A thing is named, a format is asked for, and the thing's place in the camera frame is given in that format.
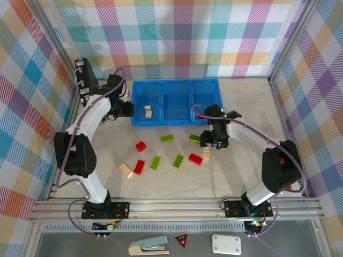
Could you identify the green lego brick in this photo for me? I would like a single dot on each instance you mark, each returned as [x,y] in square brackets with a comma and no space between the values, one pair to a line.
[167,138]
[178,161]
[155,162]
[194,138]

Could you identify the small cream lego brick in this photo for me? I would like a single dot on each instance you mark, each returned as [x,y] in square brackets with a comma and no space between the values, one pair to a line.
[148,112]

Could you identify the small red lego brick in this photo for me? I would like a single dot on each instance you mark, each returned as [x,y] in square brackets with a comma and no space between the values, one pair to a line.
[141,146]

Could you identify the blue three-compartment bin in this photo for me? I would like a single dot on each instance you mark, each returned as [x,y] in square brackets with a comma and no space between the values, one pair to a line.
[175,107]

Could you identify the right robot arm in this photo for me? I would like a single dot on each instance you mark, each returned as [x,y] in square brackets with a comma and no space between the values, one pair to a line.
[278,171]

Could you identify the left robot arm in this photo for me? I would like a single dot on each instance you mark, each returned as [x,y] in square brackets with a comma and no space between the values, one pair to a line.
[75,158]

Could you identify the black hard case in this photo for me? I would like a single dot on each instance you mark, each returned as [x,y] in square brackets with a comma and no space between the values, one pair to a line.
[87,75]

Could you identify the slotted metal strip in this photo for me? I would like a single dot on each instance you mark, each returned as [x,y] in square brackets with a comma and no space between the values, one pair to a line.
[174,227]

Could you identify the red triangle sign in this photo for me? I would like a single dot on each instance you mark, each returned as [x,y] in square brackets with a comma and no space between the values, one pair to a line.
[181,239]

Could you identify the white rectangular plate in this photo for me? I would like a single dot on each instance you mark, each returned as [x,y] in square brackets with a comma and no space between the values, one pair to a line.
[226,244]

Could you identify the grey blue stapler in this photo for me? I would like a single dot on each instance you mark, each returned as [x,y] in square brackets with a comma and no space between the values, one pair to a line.
[152,242]

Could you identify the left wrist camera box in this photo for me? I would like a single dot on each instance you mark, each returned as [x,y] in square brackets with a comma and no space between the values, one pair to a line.
[126,93]

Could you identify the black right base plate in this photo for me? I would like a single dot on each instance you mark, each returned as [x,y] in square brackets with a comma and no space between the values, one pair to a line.
[233,210]

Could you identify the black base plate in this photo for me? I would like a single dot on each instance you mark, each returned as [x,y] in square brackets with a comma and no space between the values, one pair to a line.
[122,210]
[233,210]

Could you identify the aluminium front rail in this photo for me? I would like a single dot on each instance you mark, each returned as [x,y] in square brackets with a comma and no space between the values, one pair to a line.
[174,208]

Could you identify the aluminium frame post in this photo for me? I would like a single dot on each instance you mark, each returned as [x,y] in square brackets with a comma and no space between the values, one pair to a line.
[290,40]
[55,40]

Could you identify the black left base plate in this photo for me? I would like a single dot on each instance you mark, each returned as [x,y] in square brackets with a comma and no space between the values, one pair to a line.
[122,210]

